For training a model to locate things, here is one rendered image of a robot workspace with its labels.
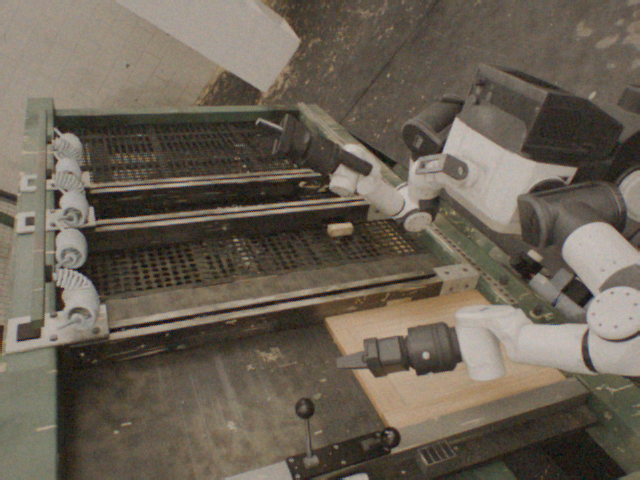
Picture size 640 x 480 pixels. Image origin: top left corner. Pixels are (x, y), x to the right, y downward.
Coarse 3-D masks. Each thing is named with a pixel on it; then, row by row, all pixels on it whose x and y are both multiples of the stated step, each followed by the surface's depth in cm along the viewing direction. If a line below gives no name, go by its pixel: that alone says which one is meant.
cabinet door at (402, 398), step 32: (352, 320) 136; (384, 320) 137; (416, 320) 139; (448, 320) 141; (352, 352) 126; (384, 384) 119; (416, 384) 120; (448, 384) 121; (480, 384) 122; (512, 384) 123; (384, 416) 111; (416, 416) 112
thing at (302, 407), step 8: (304, 400) 95; (312, 400) 95; (296, 408) 94; (304, 408) 94; (312, 408) 94; (304, 416) 94; (312, 416) 95; (304, 424) 95; (312, 456) 96; (304, 464) 96; (312, 464) 95
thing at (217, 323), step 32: (320, 288) 137; (352, 288) 139; (384, 288) 140; (416, 288) 144; (448, 288) 149; (64, 320) 112; (96, 320) 113; (128, 320) 119; (160, 320) 121; (192, 320) 121; (224, 320) 123; (256, 320) 127; (288, 320) 131; (320, 320) 136; (96, 352) 114; (128, 352) 117; (160, 352) 121
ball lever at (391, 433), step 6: (390, 426) 93; (384, 432) 91; (390, 432) 91; (396, 432) 91; (384, 438) 91; (390, 438) 90; (396, 438) 91; (360, 444) 101; (366, 444) 100; (372, 444) 98; (378, 444) 96; (384, 444) 91; (390, 444) 90; (396, 444) 91; (366, 450) 100
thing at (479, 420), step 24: (552, 384) 122; (576, 384) 123; (480, 408) 113; (504, 408) 114; (528, 408) 115; (552, 408) 118; (408, 432) 106; (432, 432) 107; (456, 432) 107; (480, 432) 111; (384, 456) 101; (408, 456) 104
